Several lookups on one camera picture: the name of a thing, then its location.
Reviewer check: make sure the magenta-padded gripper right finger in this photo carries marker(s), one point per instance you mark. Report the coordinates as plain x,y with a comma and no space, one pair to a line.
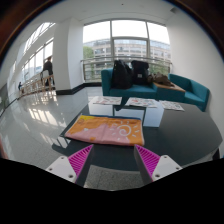
164,167

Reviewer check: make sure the teal sofa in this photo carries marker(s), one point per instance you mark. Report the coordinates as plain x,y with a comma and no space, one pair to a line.
140,90

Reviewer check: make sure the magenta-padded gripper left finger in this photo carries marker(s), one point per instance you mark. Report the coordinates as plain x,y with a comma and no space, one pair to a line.
63,167

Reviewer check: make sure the large black backpack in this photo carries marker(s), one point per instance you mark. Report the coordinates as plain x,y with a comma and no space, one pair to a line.
120,76

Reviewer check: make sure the teal armchair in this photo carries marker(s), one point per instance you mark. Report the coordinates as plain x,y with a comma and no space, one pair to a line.
195,93

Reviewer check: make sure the brown jacket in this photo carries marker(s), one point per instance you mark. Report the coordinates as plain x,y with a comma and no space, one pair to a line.
161,79

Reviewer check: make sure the person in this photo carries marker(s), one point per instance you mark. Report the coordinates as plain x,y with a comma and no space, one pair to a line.
48,68

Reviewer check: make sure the metal window railing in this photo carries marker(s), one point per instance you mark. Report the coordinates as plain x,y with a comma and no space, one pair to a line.
96,61

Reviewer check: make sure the black backpack with label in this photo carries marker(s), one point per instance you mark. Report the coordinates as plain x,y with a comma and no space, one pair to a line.
140,72

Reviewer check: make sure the wooden-topped teal side table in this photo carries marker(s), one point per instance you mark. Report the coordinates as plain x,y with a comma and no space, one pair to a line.
170,92

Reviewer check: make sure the printed sticker sheet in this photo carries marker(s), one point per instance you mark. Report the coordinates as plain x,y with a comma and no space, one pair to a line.
171,105
107,100
141,102

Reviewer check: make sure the wooden railing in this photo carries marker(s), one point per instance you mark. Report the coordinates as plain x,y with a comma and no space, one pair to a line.
35,85

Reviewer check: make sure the orange pink sun-print towel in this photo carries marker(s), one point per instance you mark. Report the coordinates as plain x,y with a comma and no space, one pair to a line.
106,130

